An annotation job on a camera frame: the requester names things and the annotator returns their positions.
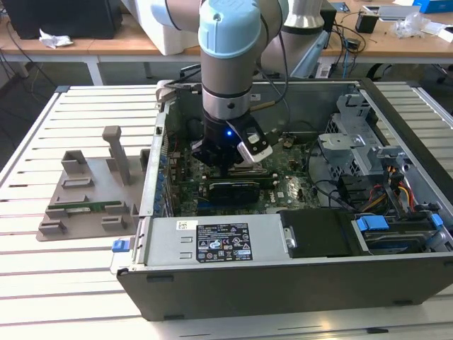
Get black RAM slot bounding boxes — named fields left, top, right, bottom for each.
left=204, top=174, right=278, bottom=179
left=204, top=169, right=278, bottom=174
left=204, top=171, right=278, bottom=176
left=204, top=177, right=278, bottom=182

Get black graphics card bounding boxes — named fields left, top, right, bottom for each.
left=207, top=179, right=262, bottom=205

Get black office chair base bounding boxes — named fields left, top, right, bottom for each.
left=366, top=62, right=394, bottom=81
left=434, top=63, right=453, bottom=85
left=179, top=63, right=203, bottom=79

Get green motherboard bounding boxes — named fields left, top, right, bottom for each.
left=166, top=136, right=319, bottom=217

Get silver power supply unit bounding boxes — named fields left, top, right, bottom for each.
left=143, top=214, right=292, bottom=267

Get white printer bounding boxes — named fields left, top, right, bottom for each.
left=120, top=0, right=202, bottom=57

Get grey parts rack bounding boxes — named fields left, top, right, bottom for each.
left=35, top=125, right=151, bottom=244

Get green RAM stick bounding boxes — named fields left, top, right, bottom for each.
left=47, top=200, right=122, bottom=210

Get white power strip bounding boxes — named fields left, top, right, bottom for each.
left=316, top=58, right=337, bottom=79

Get black plastic shroud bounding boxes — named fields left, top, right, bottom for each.
left=278, top=208, right=359, bottom=259

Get silver metal drive cage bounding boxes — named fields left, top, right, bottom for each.
left=316, top=92, right=417, bottom=185

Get black power connector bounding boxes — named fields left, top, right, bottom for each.
left=336, top=174, right=369, bottom=210

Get wooden office desk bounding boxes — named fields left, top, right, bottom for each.
left=0, top=13, right=202, bottom=86
left=323, top=1, right=453, bottom=67

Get black grey PC case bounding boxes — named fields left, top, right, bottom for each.
left=109, top=78, right=453, bottom=322

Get blue disk carrier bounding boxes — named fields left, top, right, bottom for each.
left=355, top=215, right=431, bottom=255

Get small black box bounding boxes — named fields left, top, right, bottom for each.
left=355, top=10, right=379, bottom=35

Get crumpled white paper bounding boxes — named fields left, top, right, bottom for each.
left=38, top=28, right=74, bottom=50

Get black computer tower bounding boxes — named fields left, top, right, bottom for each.
left=5, top=0, right=123, bottom=40

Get white flat box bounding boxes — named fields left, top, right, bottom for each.
left=360, top=3, right=422, bottom=22

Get clear plastic bag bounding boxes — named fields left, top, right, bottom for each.
left=394, top=12, right=431, bottom=38

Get small white carton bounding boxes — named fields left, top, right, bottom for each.
left=424, top=21, right=453, bottom=43

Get blue cardboard box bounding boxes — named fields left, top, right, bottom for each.
left=419, top=0, right=453, bottom=14

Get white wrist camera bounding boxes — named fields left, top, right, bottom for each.
left=235, top=122, right=274, bottom=164

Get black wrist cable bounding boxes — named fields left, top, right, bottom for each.
left=249, top=30, right=292, bottom=113

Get silver case handle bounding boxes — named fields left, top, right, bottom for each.
left=155, top=79, right=180, bottom=104

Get yellow red power wires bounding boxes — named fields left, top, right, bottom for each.
left=367, top=165, right=417, bottom=213

